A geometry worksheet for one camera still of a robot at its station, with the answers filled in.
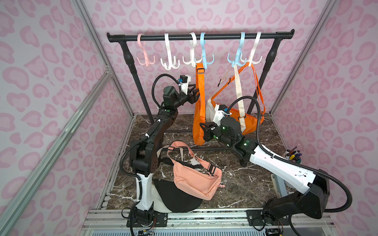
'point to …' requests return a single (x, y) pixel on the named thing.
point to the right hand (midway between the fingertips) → (200, 124)
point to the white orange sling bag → (248, 122)
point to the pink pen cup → (297, 159)
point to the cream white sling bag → (157, 204)
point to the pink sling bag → (194, 182)
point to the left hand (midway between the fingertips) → (202, 86)
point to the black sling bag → (166, 189)
